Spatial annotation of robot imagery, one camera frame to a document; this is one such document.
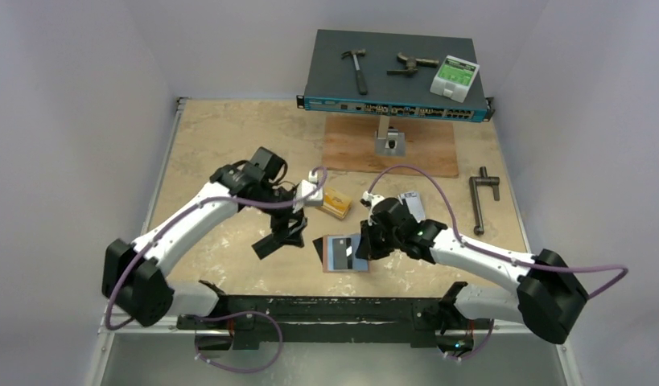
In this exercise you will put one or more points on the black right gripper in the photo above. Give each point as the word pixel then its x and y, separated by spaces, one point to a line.
pixel 372 239

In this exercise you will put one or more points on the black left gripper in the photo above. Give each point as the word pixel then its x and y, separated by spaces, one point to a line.
pixel 282 226

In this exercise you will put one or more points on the pink leather card holder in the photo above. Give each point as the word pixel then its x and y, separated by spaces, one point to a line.
pixel 359 265

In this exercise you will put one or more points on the black VIP card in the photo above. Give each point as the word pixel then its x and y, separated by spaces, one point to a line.
pixel 342 256

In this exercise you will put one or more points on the single black card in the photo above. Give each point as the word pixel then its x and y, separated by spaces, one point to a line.
pixel 318 245
pixel 267 245

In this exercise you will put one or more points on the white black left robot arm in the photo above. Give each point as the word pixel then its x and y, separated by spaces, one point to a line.
pixel 135 272

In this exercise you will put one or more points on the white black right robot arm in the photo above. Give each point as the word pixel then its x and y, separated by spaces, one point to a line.
pixel 539 291

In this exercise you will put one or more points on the white silver card stack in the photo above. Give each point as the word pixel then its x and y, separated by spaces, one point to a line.
pixel 412 201

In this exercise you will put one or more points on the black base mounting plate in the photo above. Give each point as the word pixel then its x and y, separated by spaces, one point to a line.
pixel 418 322

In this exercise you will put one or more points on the brown wooden board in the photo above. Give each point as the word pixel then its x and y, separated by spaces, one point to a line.
pixel 349 145

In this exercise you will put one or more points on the small claw hammer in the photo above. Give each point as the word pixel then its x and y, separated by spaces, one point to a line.
pixel 359 75

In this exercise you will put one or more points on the rusty metal tool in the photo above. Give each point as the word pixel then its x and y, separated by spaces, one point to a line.
pixel 411 65

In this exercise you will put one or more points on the white green electronic box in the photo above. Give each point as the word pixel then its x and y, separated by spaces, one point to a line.
pixel 454 78

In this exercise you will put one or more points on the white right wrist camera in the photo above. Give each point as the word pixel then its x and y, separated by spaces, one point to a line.
pixel 369 200

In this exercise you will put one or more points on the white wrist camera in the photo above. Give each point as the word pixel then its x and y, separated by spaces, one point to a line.
pixel 309 192
pixel 369 200

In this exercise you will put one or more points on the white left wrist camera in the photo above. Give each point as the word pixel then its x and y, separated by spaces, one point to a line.
pixel 309 192

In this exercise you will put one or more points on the metal stand bracket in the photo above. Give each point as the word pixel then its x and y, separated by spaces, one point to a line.
pixel 388 140

